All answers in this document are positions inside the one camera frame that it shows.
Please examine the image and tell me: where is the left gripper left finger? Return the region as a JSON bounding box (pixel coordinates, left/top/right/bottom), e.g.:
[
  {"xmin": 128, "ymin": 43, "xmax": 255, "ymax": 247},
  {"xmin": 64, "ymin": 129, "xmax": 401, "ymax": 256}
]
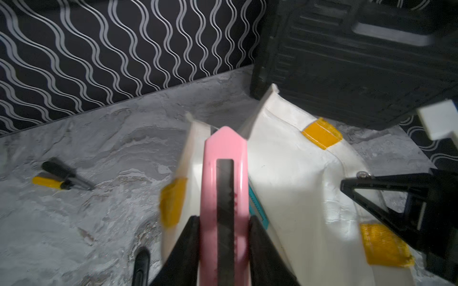
[{"xmin": 150, "ymin": 216, "xmax": 200, "ymax": 286}]

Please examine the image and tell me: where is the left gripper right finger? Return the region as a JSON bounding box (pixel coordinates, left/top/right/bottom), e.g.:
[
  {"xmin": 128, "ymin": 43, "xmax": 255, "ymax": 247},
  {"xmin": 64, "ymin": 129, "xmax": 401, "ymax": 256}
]
[{"xmin": 249, "ymin": 216, "xmax": 299, "ymax": 286}]

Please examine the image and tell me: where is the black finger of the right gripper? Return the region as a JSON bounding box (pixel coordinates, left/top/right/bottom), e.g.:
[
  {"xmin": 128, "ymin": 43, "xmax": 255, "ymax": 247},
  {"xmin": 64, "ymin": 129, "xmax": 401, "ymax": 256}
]
[{"xmin": 341, "ymin": 174, "xmax": 434, "ymax": 247}]

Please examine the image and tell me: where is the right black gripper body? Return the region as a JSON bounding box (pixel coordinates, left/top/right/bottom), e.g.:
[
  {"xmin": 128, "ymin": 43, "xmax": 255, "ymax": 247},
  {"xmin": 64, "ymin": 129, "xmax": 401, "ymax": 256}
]
[{"xmin": 405, "ymin": 169, "xmax": 458, "ymax": 282}]

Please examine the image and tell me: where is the pink utility knife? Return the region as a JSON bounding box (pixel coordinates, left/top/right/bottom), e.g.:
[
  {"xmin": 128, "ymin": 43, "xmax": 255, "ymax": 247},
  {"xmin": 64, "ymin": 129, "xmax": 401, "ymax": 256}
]
[{"xmin": 199, "ymin": 126, "xmax": 250, "ymax": 286}]

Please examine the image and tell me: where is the teal utility knife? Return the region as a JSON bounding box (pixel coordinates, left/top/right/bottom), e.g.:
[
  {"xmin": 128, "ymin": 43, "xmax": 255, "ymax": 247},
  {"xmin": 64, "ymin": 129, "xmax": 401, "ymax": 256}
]
[{"xmin": 249, "ymin": 184, "xmax": 270, "ymax": 230}]

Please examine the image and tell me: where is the white pouch with yellow handles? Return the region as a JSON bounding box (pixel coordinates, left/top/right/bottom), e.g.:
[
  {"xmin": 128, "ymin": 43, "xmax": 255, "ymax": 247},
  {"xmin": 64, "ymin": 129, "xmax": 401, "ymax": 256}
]
[{"xmin": 160, "ymin": 85, "xmax": 414, "ymax": 286}]

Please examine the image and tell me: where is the black tool case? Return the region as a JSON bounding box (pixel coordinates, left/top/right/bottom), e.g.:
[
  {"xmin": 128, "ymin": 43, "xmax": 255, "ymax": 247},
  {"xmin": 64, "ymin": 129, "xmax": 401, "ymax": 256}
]
[{"xmin": 250, "ymin": 1, "xmax": 458, "ymax": 130}]

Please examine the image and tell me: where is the yellow black screwdriver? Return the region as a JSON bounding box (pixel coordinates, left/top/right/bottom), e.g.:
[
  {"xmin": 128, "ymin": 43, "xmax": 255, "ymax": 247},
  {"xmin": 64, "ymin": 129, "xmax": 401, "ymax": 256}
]
[{"xmin": 32, "ymin": 158, "xmax": 95, "ymax": 191}]

